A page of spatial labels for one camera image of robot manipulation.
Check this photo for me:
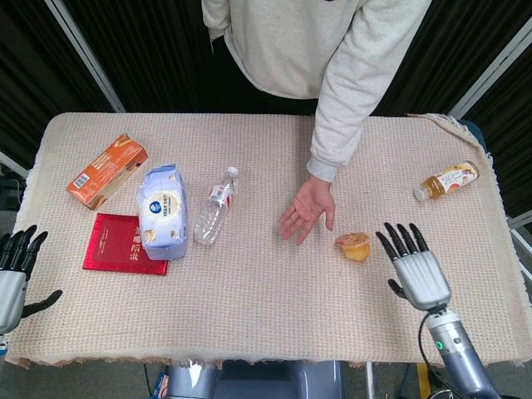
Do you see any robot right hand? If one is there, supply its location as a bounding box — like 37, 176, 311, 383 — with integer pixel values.
375, 222, 453, 313

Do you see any person's left hand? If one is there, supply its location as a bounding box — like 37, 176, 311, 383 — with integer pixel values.
278, 176, 337, 246

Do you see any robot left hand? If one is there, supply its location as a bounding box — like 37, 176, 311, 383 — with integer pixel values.
0, 224, 63, 336

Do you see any orange jelly cup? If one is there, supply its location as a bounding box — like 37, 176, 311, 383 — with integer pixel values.
334, 232, 372, 264

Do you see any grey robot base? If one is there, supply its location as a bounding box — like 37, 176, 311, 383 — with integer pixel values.
165, 359, 346, 399

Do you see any person's left forearm grey sleeve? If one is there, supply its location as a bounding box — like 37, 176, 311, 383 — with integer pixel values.
306, 62, 377, 184

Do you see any clear plastic water bottle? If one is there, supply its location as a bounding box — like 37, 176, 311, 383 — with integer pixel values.
193, 165, 240, 247

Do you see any amber tea bottle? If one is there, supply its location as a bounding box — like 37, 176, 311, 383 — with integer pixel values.
412, 160, 481, 201

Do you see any red booklet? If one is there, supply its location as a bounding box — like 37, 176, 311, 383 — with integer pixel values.
81, 212, 170, 276

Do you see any beige woven tablecloth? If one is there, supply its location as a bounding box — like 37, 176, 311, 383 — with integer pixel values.
3, 111, 532, 371

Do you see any white table leg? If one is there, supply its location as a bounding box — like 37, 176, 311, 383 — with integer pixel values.
364, 361, 376, 399

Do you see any orange cardboard box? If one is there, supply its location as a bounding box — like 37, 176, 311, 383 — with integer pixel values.
65, 132, 150, 211

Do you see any light blue tissue pack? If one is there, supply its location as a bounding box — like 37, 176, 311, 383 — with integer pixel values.
136, 163, 189, 262

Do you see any person in grey sweatshirt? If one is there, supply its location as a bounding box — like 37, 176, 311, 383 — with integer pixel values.
201, 0, 433, 121

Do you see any dark pleated curtain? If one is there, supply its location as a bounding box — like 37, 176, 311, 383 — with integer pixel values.
0, 0, 532, 217

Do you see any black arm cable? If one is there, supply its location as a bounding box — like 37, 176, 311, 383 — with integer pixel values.
417, 309, 454, 387

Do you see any white metal frame post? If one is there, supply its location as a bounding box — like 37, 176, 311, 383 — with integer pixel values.
43, 0, 126, 114
446, 24, 532, 120

